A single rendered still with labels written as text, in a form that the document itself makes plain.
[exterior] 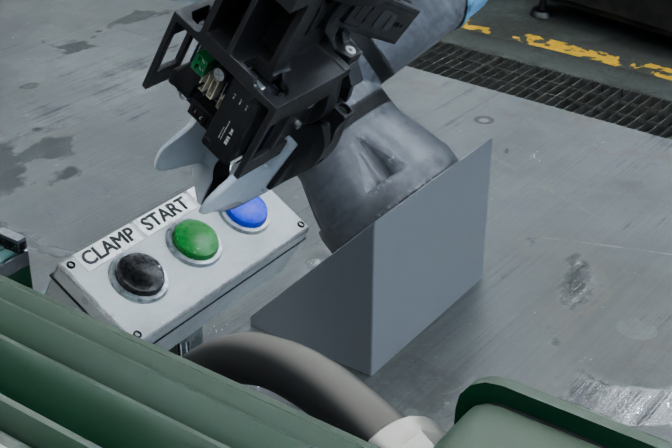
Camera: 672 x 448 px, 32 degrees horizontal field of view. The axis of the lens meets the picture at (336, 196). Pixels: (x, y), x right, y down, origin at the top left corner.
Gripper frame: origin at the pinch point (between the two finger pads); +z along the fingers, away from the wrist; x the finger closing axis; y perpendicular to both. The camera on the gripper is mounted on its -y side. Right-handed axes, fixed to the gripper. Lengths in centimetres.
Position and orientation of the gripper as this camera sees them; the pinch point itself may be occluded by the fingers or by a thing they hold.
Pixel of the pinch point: (221, 186)
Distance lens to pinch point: 69.5
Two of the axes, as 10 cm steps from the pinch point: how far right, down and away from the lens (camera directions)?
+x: 7.1, 6.8, -2.0
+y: -5.7, 3.8, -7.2
